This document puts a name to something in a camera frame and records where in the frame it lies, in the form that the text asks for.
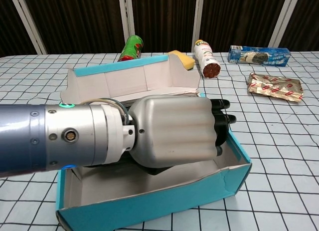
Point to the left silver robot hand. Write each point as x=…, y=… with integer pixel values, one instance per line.
x=174, y=131

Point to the black rubber slipper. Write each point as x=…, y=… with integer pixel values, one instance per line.
x=154, y=171

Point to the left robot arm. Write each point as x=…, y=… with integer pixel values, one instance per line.
x=49, y=136

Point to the light blue shoe box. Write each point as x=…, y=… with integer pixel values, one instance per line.
x=149, y=206

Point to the yellow sponge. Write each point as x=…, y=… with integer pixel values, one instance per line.
x=185, y=59

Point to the white drink bottle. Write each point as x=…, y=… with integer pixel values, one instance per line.
x=207, y=59

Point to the green chips can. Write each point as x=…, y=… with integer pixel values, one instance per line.
x=132, y=50

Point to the white checkered tablecloth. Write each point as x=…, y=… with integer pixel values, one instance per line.
x=279, y=146

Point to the crumpled foil snack packet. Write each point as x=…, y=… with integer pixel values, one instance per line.
x=274, y=87

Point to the blue cookie package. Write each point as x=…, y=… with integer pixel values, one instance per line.
x=259, y=56

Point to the dark folding screen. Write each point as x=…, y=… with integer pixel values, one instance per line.
x=79, y=19

